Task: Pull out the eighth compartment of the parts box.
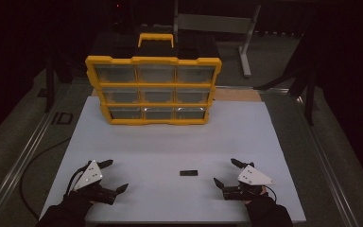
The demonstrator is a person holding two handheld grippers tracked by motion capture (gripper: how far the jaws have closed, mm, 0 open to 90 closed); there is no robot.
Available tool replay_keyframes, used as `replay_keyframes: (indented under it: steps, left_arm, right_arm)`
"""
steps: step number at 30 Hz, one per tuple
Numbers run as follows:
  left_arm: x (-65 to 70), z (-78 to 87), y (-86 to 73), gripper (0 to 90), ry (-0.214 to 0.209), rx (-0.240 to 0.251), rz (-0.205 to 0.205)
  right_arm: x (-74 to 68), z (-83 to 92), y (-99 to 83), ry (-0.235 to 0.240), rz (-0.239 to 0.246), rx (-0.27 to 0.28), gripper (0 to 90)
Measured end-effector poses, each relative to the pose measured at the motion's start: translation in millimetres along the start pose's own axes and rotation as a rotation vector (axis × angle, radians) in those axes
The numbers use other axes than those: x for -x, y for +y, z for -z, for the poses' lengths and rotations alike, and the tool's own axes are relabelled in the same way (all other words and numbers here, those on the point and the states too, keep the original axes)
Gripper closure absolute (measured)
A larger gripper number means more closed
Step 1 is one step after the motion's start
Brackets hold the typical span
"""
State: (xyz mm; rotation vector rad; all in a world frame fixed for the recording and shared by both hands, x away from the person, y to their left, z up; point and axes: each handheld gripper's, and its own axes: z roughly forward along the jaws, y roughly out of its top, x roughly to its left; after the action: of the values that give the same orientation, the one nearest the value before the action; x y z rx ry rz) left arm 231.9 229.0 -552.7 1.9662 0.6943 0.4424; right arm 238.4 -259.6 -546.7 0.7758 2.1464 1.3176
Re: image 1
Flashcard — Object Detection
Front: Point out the black tripod stand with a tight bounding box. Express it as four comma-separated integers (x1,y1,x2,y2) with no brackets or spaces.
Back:
252,46,319,127

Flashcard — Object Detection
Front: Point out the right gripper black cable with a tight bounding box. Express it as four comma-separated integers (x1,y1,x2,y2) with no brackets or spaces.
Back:
265,184,279,203

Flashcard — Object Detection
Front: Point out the grey metal stand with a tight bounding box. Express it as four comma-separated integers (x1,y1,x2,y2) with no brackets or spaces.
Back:
173,0,262,79

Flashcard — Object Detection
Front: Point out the black floor cable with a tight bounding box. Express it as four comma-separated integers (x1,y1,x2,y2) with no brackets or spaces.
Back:
19,136,73,220

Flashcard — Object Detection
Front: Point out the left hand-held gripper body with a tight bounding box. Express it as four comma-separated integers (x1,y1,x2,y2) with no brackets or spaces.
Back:
73,159,118,206

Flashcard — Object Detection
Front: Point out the yellow and black drawer organizer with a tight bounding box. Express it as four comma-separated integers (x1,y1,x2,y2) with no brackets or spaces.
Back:
84,32,223,126

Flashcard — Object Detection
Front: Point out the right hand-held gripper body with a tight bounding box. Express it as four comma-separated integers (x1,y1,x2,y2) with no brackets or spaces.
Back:
222,164,275,202

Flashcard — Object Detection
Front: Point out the clear plastic drawer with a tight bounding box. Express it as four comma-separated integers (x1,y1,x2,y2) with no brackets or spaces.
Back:
142,107,175,121

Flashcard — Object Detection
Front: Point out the aluminium floor rail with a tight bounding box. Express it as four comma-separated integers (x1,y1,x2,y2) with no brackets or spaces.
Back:
0,82,71,227
294,94,363,227

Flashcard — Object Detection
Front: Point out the person's right hand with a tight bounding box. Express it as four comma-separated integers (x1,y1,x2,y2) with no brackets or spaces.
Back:
245,185,270,206

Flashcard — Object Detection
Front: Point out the black upright stand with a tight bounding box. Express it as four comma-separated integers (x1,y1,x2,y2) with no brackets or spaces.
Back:
43,56,57,114

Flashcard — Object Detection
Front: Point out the person's left hand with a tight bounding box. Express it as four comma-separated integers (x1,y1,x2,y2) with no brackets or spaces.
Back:
66,188,93,206

